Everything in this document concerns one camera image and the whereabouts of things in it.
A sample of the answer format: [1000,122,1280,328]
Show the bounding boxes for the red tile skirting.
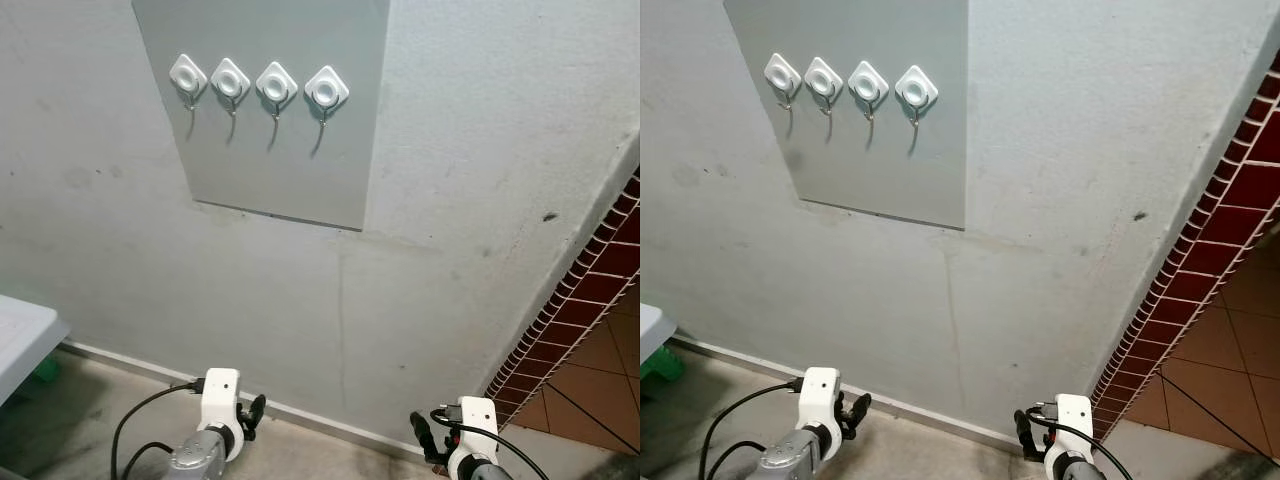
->
[1090,50,1280,441]
[485,170,641,426]

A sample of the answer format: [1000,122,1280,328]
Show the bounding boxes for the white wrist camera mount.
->
[198,368,244,461]
[1045,394,1094,471]
[447,397,499,479]
[797,367,842,456]

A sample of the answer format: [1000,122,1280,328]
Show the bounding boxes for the white plastic table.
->
[640,303,679,366]
[0,295,71,406]

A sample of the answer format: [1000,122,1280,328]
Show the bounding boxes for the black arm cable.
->
[698,376,806,480]
[430,403,541,480]
[1025,402,1136,480]
[110,378,206,480]

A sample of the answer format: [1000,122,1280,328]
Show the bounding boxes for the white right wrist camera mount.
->
[447,397,499,479]
[1045,394,1094,471]

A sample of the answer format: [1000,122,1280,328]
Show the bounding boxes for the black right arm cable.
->
[1025,402,1136,480]
[430,403,541,480]

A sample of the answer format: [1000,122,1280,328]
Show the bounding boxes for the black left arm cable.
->
[110,378,206,480]
[698,376,806,480]

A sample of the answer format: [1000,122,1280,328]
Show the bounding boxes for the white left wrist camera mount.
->
[198,368,244,461]
[797,367,842,456]

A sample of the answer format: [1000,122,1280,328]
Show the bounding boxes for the white square wall hook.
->
[255,61,300,119]
[209,57,252,114]
[847,60,891,121]
[763,52,803,106]
[894,65,940,126]
[804,56,845,113]
[168,53,209,109]
[303,65,351,125]

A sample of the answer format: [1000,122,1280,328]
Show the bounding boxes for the grey wall panel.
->
[132,0,391,232]
[723,0,969,231]

